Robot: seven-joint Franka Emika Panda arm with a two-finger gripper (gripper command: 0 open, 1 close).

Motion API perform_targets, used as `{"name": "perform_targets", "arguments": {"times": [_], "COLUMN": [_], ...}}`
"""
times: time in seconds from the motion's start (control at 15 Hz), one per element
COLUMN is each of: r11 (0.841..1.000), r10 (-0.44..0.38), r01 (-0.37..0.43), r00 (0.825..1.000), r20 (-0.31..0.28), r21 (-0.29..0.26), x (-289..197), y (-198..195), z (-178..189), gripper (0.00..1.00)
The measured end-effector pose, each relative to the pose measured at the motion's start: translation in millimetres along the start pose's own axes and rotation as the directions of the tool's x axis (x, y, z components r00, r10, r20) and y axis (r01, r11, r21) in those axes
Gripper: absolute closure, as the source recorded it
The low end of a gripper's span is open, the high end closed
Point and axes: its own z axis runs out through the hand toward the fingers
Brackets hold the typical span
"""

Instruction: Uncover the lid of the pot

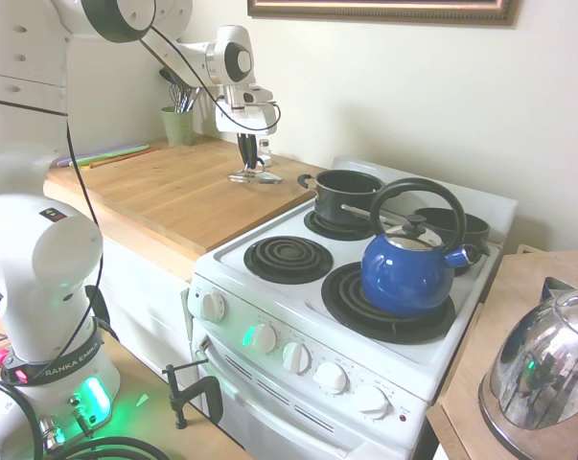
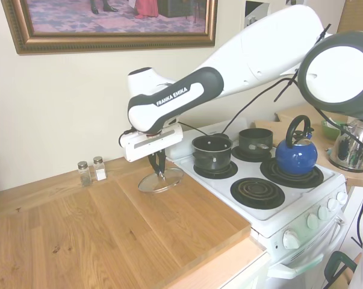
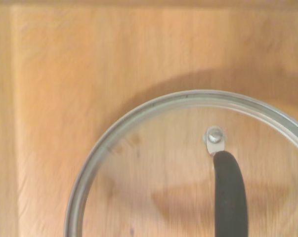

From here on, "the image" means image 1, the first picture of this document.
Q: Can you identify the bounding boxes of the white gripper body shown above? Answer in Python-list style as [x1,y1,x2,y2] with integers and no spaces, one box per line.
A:
[215,102,279,136]

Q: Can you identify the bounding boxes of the glass pot lid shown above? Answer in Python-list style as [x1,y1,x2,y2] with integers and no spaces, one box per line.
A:
[227,165,285,186]

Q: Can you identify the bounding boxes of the coil burner under pot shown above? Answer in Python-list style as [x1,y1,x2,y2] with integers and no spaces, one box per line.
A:
[303,209,381,241]

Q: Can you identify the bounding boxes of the small black cooking pot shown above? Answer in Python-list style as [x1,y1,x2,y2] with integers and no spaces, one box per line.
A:
[296,170,384,226]

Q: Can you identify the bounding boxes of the green utensil cup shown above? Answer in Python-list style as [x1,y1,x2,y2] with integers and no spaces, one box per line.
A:
[160,105,197,148]

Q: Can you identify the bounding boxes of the wooden butcher block board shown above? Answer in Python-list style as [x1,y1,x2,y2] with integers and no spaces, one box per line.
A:
[43,136,326,263]

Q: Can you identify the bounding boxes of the small black coil burner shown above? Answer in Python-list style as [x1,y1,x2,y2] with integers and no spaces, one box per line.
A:
[243,235,335,285]

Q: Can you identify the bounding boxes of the orange flat utensil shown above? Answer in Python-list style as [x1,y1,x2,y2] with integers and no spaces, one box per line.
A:
[89,147,161,169]

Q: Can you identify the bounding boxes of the coloured flat utensils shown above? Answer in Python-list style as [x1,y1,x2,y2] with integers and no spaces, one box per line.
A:
[56,143,151,168]

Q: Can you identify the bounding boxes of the green flat utensil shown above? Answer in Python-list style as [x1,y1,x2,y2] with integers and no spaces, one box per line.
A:
[67,151,127,167]

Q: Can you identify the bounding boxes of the white electric stove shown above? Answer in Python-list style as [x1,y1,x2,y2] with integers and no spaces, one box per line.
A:
[188,155,519,460]

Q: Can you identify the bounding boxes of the white stove knob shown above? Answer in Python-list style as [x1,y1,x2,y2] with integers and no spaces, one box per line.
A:
[282,342,312,374]
[251,323,279,355]
[199,290,227,322]
[354,382,394,421]
[312,361,350,394]

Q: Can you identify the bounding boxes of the large black coil burner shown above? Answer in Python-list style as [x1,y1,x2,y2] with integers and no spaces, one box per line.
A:
[320,261,457,345]

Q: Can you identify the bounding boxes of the white base cabinet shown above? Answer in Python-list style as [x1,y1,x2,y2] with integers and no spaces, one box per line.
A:
[96,234,198,384]

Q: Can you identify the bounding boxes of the blue enamel kettle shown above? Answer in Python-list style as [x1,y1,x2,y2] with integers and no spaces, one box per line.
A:
[359,177,481,320]

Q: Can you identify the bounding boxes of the black frying pan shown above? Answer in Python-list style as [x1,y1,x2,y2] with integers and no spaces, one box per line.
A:
[340,202,492,258]

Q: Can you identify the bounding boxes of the dark metal clamp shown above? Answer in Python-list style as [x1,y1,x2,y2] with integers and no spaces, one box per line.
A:
[162,363,222,431]

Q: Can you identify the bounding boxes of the stainless steel electric kettle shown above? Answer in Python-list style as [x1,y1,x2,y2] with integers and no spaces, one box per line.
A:
[477,276,578,454]

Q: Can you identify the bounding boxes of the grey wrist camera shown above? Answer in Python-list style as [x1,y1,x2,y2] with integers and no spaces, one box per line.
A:
[243,85,276,104]

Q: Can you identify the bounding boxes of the metal wire whisk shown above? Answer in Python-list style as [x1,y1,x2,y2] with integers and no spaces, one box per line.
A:
[168,81,194,114]

